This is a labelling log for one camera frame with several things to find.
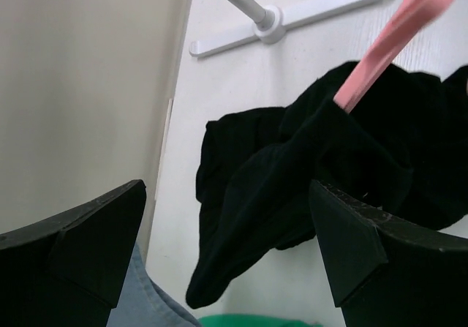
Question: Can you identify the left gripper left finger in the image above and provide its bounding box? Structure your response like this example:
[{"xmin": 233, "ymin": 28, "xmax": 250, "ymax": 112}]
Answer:
[{"xmin": 1, "ymin": 180, "xmax": 146, "ymax": 326}]

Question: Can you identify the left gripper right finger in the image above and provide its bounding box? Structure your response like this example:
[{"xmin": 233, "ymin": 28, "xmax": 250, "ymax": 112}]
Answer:
[{"xmin": 309, "ymin": 181, "xmax": 467, "ymax": 326}]

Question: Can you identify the black t shirt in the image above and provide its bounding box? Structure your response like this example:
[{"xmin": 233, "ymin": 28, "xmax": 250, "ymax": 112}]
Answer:
[{"xmin": 186, "ymin": 61, "xmax": 467, "ymax": 309}]

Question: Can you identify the pink hanger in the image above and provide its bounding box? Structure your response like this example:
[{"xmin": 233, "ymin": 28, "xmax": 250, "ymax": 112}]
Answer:
[{"xmin": 333, "ymin": 0, "xmax": 455, "ymax": 113}]

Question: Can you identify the blue denim garment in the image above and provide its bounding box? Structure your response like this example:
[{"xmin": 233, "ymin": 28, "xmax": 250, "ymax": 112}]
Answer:
[{"xmin": 107, "ymin": 246, "xmax": 200, "ymax": 327}]

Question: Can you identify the green tank top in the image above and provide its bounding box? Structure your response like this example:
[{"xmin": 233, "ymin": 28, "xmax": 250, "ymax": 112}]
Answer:
[{"xmin": 198, "ymin": 314, "xmax": 322, "ymax": 327}]

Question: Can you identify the metal clothes rack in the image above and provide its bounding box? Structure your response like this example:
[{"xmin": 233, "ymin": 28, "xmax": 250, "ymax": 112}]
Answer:
[{"xmin": 189, "ymin": 0, "xmax": 383, "ymax": 59}]

